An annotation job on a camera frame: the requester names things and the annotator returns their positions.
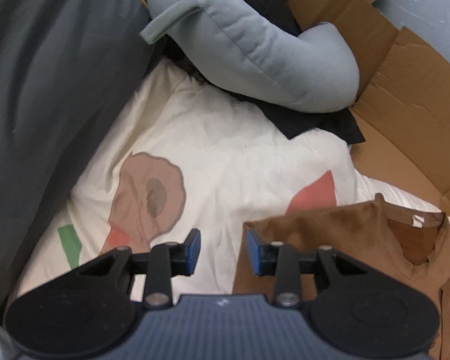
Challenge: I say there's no dark grey pillow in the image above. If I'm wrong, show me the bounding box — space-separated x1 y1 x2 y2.
0 0 162 319

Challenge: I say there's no grey neck pillow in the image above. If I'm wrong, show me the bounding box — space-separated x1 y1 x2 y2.
140 0 361 115

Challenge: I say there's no brown printed t-shirt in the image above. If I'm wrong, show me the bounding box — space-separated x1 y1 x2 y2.
232 195 450 360

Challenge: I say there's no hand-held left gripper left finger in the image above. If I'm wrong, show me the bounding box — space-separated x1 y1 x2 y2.
75 229 202 310

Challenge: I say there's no flattened cardboard sheet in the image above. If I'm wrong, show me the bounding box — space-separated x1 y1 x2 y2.
270 0 450 229

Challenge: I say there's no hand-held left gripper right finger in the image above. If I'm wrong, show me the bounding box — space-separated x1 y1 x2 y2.
245 229 376 309

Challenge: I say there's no cream bear printed blanket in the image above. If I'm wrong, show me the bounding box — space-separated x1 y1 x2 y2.
15 60 448 304

